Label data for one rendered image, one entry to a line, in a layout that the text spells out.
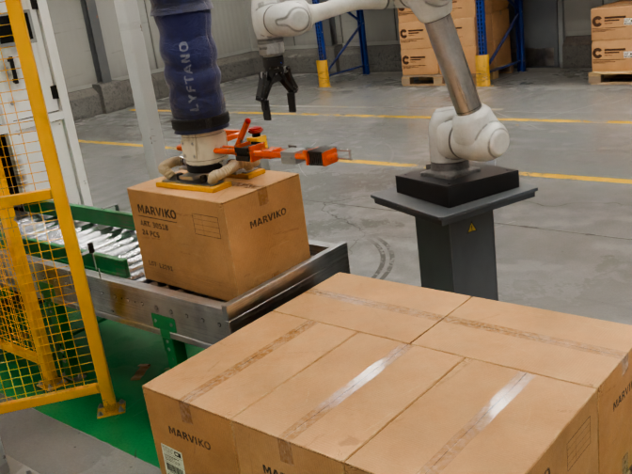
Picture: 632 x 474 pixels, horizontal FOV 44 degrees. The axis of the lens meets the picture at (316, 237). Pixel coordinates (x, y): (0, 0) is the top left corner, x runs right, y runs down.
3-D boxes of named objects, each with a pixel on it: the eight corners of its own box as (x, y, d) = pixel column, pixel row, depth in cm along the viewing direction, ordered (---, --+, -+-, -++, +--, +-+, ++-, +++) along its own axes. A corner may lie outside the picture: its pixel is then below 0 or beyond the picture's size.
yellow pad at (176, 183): (155, 186, 317) (153, 175, 315) (174, 180, 324) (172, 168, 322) (213, 194, 295) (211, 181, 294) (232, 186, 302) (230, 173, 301)
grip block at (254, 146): (234, 161, 296) (231, 146, 294) (252, 155, 303) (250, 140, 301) (250, 163, 291) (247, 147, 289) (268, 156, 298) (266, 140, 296)
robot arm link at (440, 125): (452, 154, 335) (450, 102, 329) (481, 159, 319) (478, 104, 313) (421, 161, 328) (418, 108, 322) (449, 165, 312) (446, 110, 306)
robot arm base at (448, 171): (442, 166, 341) (442, 153, 340) (481, 170, 324) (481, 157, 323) (412, 175, 331) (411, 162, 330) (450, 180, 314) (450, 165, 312)
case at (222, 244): (145, 278, 334) (126, 187, 321) (216, 247, 361) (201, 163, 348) (240, 305, 294) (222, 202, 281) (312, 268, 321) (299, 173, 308)
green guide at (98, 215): (24, 211, 469) (21, 197, 466) (39, 206, 476) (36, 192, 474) (205, 243, 367) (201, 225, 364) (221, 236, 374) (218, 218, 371)
